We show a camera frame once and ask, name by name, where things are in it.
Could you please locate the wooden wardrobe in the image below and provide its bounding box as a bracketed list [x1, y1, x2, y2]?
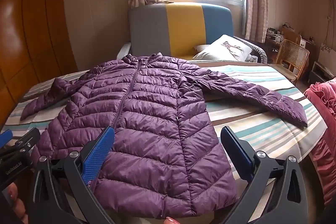
[0, 0, 78, 126]

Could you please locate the rattan chair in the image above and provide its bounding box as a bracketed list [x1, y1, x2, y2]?
[267, 39, 310, 85]

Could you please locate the grey yellow blue sofa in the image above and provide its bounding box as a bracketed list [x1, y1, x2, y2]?
[117, 2, 268, 65]

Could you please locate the wooden chair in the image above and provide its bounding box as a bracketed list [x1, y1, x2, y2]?
[279, 27, 302, 45]

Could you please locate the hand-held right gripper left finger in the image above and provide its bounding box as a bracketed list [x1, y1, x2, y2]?
[29, 126, 116, 224]

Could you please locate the white printed pillow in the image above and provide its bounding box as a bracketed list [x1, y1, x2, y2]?
[193, 34, 254, 61]

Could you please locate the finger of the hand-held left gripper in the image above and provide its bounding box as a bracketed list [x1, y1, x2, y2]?
[0, 127, 41, 160]
[0, 129, 13, 147]

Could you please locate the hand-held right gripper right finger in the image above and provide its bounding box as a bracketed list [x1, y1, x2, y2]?
[220, 126, 310, 224]

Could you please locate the cluttered desk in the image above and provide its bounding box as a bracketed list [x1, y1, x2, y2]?
[265, 27, 284, 52]

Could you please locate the beige cushion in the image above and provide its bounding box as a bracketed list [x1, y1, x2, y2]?
[194, 44, 211, 54]

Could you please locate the bed with striped sheet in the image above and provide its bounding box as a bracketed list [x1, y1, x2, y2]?
[0, 57, 328, 224]

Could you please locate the person's left hand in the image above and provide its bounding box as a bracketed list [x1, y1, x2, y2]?
[5, 183, 30, 224]

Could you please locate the white flower-print panel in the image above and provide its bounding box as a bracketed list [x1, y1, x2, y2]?
[318, 43, 336, 71]

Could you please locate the pink ruffled blanket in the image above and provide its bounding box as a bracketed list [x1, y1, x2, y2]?
[304, 77, 336, 207]

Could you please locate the purple puffer jacket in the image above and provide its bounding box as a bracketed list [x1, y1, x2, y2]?
[20, 53, 308, 220]

